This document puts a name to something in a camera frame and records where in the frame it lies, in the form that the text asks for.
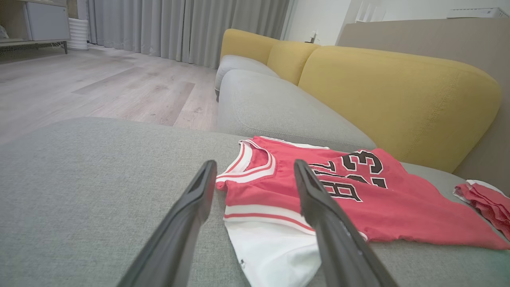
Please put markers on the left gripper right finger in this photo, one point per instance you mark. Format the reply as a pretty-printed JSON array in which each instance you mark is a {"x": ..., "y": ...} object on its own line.
[{"x": 334, "y": 239}]

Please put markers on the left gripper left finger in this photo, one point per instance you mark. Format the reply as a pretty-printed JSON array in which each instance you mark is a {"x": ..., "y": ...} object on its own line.
[{"x": 179, "y": 231}]

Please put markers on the red Bulls 23 jersey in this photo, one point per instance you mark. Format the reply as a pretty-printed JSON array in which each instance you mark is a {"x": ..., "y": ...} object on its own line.
[{"x": 358, "y": 207}]

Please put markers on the red shorts with white stripe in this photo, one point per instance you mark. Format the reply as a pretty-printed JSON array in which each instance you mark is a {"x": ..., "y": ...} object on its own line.
[{"x": 490, "y": 203}]

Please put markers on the large grey sofa chaise cushion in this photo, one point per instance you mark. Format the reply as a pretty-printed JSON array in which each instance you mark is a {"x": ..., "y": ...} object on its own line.
[{"x": 99, "y": 191}]

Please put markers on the grey sofa back cushion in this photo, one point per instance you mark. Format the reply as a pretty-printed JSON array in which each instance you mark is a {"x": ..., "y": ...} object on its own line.
[{"x": 275, "y": 107}]

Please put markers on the large yellow sofa back cushion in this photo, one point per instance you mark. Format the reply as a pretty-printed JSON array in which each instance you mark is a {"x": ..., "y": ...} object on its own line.
[{"x": 398, "y": 103}]

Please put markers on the small grey sofa seat cushion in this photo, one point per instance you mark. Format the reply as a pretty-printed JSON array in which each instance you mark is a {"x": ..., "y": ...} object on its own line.
[{"x": 239, "y": 65}]

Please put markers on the grey pleated curtain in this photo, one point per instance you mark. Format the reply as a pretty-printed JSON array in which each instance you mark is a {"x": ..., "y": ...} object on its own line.
[{"x": 179, "y": 28}]

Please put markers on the white ribbed cylindrical appliance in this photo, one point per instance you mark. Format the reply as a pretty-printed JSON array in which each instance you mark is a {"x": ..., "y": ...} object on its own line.
[{"x": 77, "y": 34}]

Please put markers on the white low cabinet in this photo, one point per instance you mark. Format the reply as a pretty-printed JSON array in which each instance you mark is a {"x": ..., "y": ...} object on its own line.
[{"x": 44, "y": 20}]

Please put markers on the white slatted box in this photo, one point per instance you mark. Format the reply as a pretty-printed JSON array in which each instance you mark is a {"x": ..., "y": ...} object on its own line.
[{"x": 478, "y": 12}]

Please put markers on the small dark wall plug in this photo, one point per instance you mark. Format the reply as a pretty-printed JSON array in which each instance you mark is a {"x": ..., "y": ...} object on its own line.
[{"x": 312, "y": 38}]

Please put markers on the white leaning frame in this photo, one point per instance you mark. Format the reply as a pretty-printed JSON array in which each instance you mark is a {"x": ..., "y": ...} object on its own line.
[{"x": 370, "y": 11}]

